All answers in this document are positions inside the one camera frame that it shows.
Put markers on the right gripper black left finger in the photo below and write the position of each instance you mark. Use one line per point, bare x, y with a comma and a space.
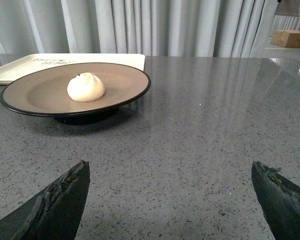
54, 213

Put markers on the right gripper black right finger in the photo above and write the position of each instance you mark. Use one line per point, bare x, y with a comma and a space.
279, 199

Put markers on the beige plate with black rim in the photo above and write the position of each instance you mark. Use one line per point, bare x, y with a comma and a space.
44, 93

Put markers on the white steamed bun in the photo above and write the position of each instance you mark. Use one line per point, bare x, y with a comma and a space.
85, 87

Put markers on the white rectangular serving tray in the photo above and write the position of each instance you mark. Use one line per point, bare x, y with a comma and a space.
41, 61

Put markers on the brown cardboard box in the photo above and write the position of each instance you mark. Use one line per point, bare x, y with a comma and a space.
286, 38

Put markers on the grey pleated curtain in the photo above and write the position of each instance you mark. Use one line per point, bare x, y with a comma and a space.
175, 28

